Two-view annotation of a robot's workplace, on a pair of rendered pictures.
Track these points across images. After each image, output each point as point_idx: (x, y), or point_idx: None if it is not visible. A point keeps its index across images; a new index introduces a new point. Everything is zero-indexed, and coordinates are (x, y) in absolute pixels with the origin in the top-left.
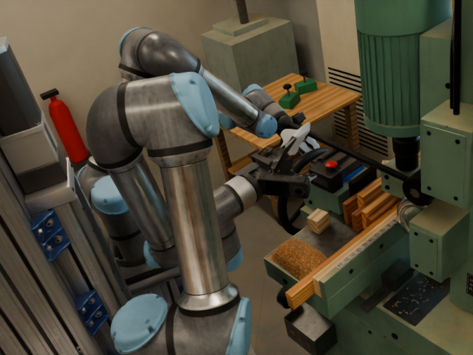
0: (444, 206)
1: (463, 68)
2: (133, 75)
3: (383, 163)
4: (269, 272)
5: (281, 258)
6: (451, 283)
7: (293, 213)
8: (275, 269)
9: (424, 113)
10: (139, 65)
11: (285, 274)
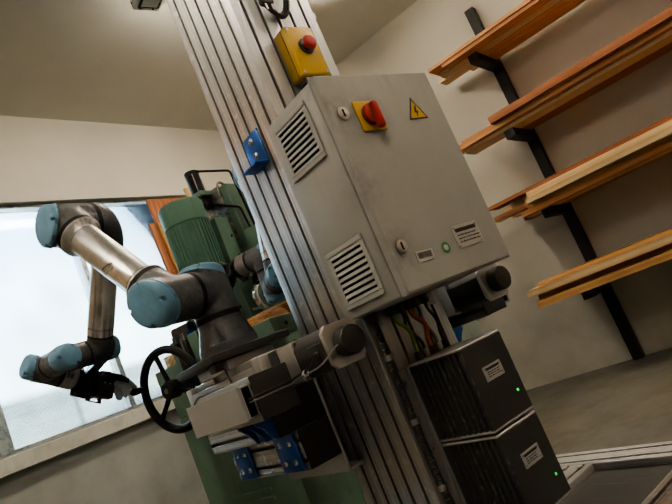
0: None
1: (241, 218)
2: (99, 224)
3: None
4: (276, 329)
5: (273, 311)
6: None
7: (191, 388)
8: (278, 319)
9: (229, 251)
10: (98, 219)
11: (283, 315)
